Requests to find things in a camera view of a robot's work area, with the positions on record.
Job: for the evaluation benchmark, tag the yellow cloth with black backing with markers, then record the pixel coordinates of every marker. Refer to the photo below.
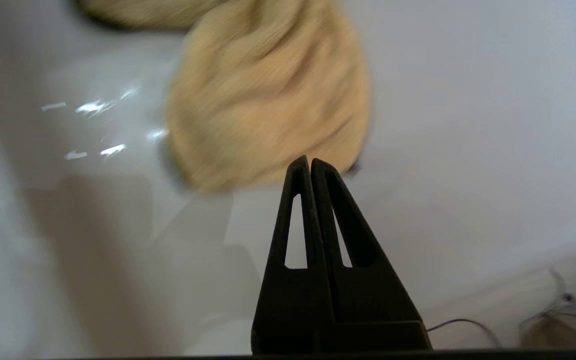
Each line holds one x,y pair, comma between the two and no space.
268,100

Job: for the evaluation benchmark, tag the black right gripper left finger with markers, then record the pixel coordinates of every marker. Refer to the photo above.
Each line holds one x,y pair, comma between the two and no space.
293,310

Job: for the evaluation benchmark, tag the white sink basin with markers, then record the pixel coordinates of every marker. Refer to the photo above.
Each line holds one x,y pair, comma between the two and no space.
43,200

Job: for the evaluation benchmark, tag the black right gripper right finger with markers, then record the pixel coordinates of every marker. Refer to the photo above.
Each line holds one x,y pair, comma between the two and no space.
368,310

